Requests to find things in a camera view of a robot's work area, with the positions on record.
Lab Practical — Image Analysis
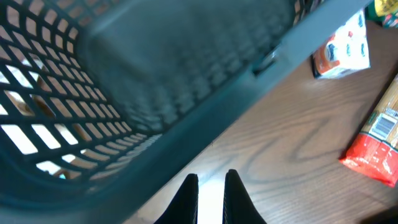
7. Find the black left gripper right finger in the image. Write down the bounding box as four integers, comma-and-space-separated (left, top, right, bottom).
222, 169, 267, 224

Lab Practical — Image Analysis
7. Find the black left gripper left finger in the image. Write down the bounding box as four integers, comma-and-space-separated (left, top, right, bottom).
154, 174, 199, 224

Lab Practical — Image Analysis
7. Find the dark grey plastic basket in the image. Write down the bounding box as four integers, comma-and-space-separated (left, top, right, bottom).
1, 0, 367, 223

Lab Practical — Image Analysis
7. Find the red spaghetti pasta packet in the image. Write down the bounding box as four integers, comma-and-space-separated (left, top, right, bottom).
340, 78, 397, 187

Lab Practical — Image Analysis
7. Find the white tissue pack box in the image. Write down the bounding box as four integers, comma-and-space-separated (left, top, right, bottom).
312, 10, 371, 79

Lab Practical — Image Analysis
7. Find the green Nescafe coffee bag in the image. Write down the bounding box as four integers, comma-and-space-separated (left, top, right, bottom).
365, 0, 398, 29

